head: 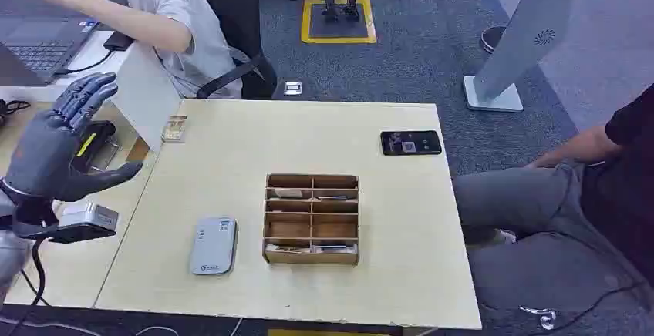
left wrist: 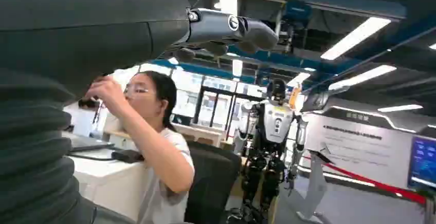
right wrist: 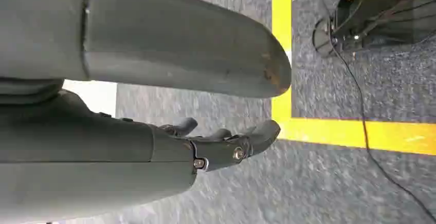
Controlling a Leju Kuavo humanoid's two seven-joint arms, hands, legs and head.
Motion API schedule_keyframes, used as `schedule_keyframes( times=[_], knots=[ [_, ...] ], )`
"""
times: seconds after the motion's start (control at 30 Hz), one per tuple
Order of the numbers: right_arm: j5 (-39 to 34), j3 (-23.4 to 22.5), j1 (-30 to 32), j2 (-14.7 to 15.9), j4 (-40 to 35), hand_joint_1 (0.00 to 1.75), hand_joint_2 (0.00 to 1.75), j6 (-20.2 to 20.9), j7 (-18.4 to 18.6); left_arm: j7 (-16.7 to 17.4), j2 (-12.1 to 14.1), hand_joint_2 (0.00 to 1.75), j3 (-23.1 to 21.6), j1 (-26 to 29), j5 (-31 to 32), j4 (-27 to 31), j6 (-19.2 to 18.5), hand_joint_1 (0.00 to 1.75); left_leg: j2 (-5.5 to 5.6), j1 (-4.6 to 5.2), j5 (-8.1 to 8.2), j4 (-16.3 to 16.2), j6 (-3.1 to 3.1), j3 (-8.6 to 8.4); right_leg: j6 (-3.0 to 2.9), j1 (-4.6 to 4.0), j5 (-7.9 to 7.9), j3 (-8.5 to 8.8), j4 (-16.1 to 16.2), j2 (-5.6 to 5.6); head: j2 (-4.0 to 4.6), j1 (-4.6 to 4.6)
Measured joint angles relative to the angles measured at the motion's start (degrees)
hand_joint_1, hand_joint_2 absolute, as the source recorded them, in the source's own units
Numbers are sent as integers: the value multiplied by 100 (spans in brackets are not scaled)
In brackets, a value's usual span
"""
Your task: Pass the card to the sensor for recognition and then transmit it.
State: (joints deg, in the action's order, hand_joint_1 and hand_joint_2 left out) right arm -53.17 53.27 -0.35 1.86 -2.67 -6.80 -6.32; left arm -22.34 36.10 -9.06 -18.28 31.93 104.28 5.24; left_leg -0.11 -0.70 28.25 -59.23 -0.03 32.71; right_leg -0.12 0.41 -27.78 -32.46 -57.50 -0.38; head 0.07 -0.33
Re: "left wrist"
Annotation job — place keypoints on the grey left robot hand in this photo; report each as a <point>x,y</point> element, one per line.
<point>85,28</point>

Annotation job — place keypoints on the grey laptop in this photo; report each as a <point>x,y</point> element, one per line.
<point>87,144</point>

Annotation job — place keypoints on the black power adapter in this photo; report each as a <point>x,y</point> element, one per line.
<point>127,155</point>

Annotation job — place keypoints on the ribbed grey left arm sleeve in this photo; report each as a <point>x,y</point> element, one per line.
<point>34,154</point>

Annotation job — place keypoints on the person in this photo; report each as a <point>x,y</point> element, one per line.
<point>160,147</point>

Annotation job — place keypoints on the black office chair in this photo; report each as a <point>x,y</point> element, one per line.
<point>213,185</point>

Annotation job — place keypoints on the white humanoid robot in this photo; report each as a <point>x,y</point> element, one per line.
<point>272,134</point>

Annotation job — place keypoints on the long ceiling light panel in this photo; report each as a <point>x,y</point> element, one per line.
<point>362,76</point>
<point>355,38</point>
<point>400,108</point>

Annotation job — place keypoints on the grey barrier stand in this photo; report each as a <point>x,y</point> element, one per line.
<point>315,188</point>

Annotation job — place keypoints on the white information board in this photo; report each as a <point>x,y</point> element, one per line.
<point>357,147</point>

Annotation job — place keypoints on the red barrier belt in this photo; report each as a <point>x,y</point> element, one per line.
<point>371,181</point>

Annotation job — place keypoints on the blue display screen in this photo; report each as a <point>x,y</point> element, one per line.
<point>423,163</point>

